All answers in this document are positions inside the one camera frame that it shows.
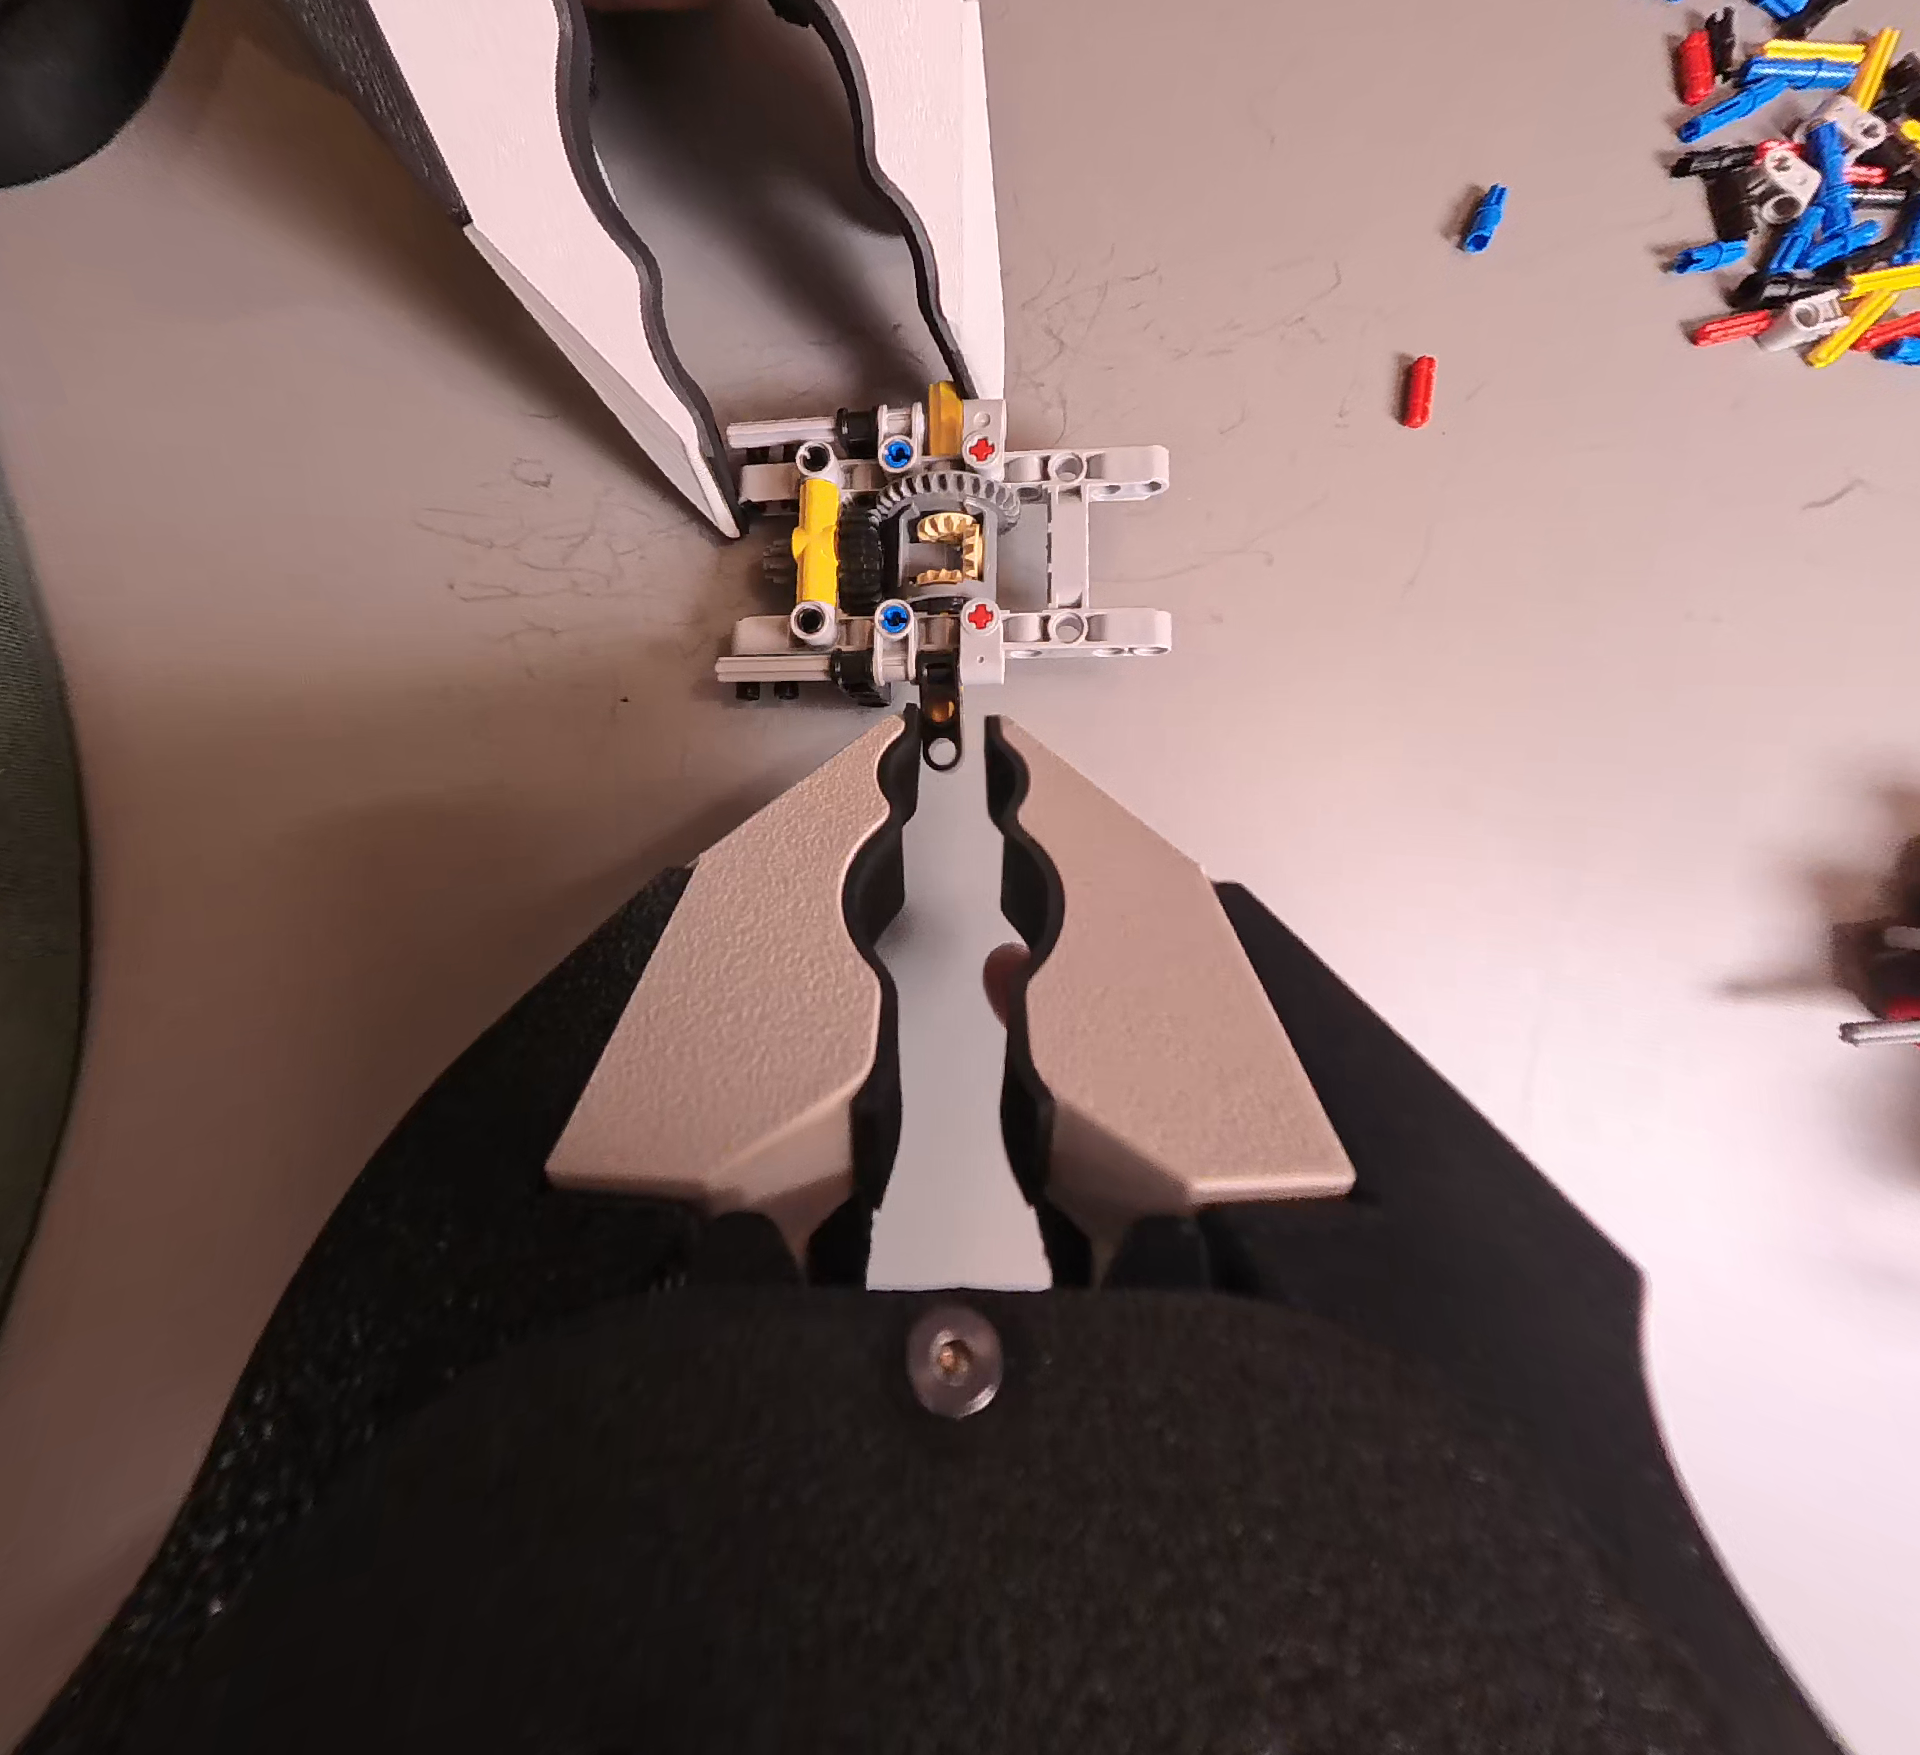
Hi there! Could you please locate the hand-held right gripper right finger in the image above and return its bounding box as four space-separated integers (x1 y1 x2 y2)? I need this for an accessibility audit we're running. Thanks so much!
982 716 1359 1262

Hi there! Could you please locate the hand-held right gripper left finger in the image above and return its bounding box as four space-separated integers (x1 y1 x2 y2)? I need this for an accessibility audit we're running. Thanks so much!
545 709 919 1262

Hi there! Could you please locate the person's green sweater torso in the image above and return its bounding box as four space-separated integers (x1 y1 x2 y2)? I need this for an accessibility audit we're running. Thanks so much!
0 466 92 1322

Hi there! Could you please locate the pile of small lego pins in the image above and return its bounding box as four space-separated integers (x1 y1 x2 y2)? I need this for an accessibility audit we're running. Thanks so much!
1611 0 1920 370

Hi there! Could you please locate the lego car chassis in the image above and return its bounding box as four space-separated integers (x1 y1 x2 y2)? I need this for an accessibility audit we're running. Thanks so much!
1724 831 1920 1050

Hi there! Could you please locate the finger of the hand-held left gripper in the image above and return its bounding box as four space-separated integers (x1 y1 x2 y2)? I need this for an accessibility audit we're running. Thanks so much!
297 0 747 542
697 0 1011 444

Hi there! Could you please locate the grey lego gear assembly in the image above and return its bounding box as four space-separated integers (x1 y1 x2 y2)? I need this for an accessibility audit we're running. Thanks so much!
713 380 1175 706

